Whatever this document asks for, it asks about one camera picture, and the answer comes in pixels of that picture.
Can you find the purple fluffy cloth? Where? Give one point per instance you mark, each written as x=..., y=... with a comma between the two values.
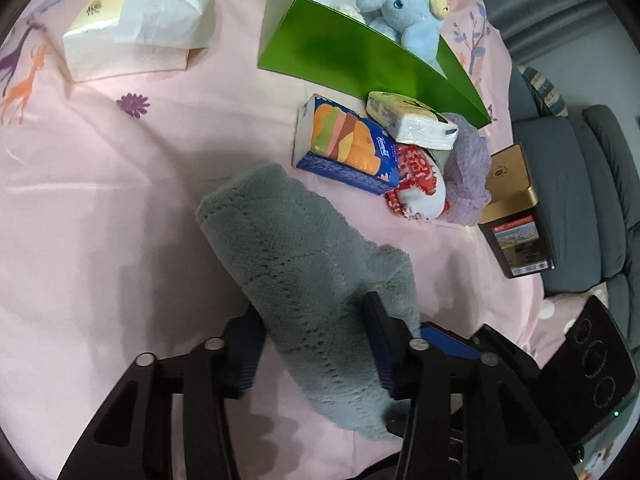
x=470, y=160

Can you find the red and white fluffy sock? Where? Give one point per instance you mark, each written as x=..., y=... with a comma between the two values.
x=420, y=187

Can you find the grey fluffy towel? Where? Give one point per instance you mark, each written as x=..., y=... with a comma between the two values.
x=300, y=260

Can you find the large open tissue pack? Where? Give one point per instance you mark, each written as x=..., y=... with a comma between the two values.
x=100, y=45

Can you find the gold tin box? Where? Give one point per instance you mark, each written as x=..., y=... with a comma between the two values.
x=510, y=185

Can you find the blue tissue pack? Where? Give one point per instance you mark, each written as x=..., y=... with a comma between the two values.
x=345, y=140

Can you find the striped cushion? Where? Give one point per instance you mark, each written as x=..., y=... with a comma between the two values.
x=547, y=92

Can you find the blue elephant plush toy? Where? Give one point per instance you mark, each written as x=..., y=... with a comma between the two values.
x=400, y=10

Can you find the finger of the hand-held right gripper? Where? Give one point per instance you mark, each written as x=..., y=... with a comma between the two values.
x=450, y=341

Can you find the grey sofa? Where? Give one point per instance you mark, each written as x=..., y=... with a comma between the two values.
x=565, y=185

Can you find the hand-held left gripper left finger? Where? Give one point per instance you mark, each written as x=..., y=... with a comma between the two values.
x=244, y=355

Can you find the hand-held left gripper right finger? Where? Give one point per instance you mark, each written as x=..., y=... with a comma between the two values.
x=380, y=342

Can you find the pink printed bedsheet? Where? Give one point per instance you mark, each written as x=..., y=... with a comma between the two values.
x=125, y=210

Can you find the cream fluffy item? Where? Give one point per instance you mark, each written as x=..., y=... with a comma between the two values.
x=346, y=10

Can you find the green cardboard box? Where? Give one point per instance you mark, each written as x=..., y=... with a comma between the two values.
x=340, y=55

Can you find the small white tissue pack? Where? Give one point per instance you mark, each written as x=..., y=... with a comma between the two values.
x=410, y=127

